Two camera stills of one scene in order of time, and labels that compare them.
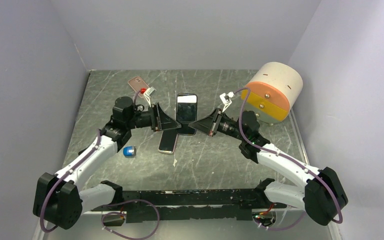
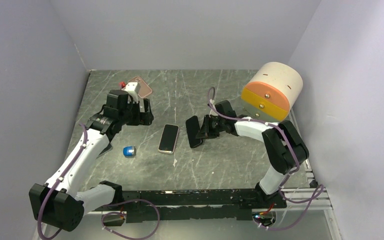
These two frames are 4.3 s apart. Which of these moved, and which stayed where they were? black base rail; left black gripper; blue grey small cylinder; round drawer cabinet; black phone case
Moved: left black gripper; black phone case
Stayed: blue grey small cylinder; black base rail; round drawer cabinet
